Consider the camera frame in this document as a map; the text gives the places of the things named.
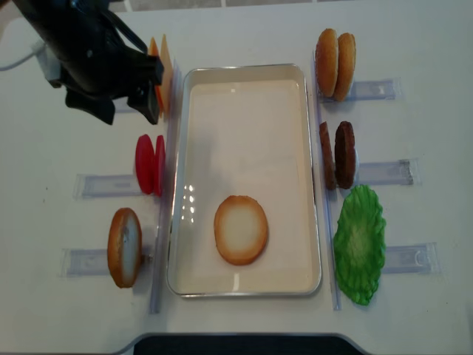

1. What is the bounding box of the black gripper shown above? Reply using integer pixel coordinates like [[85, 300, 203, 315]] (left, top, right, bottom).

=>
[[47, 21, 164, 125]]

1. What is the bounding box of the bun slice white face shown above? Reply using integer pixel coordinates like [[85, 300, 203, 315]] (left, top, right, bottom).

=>
[[214, 195, 269, 266]]

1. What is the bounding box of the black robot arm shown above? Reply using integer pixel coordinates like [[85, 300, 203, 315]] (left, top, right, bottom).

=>
[[15, 1, 164, 125]]

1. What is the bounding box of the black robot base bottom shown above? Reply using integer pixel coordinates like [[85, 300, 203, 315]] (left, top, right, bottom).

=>
[[133, 335, 361, 354]]

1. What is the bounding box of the orange cheese slice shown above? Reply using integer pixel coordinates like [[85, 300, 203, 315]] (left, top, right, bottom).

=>
[[148, 37, 163, 118]]

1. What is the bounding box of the left red tomato slice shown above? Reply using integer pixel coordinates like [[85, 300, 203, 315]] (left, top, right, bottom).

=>
[[135, 135, 154, 195]]

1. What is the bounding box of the red tomato slice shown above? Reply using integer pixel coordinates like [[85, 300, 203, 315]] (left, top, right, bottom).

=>
[[135, 135, 154, 195], [154, 135, 166, 197]]

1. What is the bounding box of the right red tomato slice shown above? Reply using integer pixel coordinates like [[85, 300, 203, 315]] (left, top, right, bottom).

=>
[[154, 135, 166, 197]]

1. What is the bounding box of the thin brown meat patty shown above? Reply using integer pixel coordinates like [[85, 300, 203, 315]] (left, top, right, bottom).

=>
[[319, 122, 337, 190]]

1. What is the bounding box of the dark brown meat patty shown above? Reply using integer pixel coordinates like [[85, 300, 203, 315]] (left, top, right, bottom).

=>
[[335, 121, 356, 189]]

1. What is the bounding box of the green lettuce leaf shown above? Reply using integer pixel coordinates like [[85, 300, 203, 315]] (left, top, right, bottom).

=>
[[333, 185, 386, 306]]

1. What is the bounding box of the white metal baking tray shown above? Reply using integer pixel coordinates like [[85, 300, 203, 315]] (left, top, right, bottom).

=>
[[166, 64, 322, 297]]

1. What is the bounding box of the brown bun slice outer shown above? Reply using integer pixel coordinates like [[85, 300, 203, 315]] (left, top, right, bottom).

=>
[[107, 208, 142, 288]]

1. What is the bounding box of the golden bun slice left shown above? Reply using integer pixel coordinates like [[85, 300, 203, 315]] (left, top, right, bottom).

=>
[[315, 28, 338, 97]]

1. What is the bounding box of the golden bun slice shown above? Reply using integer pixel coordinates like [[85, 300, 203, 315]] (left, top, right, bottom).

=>
[[315, 28, 338, 97], [333, 33, 356, 101]]

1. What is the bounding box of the golden bun slice right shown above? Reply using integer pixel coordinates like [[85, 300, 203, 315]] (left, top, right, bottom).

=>
[[333, 33, 356, 101]]

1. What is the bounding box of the white cable with connector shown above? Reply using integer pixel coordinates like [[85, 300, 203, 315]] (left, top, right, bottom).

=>
[[0, 38, 47, 72]]

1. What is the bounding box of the clear tomato holder rail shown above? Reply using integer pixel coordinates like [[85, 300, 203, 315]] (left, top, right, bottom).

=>
[[73, 175, 143, 200]]

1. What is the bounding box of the clear left bun holder rail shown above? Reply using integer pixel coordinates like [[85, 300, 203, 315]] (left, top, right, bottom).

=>
[[61, 248, 154, 277]]

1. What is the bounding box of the clear bun holder rail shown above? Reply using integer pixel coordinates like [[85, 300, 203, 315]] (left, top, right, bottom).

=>
[[61, 248, 154, 277], [319, 78, 403, 103]]

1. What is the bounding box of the clear right bun holder rail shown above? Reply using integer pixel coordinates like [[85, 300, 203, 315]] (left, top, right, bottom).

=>
[[319, 78, 403, 103]]

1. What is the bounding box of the clear patty holder rail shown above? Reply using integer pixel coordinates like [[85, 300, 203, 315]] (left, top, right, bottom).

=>
[[355, 158, 422, 186]]

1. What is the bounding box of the clear lettuce holder rail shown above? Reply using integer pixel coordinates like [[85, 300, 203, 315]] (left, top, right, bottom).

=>
[[381, 243, 440, 274]]

